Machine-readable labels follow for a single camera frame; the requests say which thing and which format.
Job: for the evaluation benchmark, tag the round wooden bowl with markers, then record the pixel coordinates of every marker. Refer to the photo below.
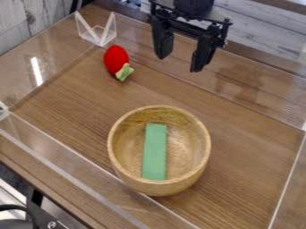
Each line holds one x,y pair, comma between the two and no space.
189,147

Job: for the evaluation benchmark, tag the green rectangular block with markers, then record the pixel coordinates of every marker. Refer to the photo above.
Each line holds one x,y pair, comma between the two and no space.
154,152

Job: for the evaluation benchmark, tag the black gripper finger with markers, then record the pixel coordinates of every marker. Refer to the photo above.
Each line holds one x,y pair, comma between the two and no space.
204,53
162,37

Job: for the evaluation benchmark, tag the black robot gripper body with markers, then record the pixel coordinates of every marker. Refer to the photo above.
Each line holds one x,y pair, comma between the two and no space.
192,16

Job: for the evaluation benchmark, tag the clear acrylic corner bracket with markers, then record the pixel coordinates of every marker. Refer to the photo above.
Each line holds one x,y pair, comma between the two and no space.
98,35

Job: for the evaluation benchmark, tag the black table leg clamp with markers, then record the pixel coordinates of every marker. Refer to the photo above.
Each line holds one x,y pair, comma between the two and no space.
46,221

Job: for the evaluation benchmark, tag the red plush strawberry toy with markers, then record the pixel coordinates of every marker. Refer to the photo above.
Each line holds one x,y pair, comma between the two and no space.
117,61

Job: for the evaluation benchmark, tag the clear acrylic tray walls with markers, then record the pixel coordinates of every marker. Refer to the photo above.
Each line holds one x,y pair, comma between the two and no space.
66,113

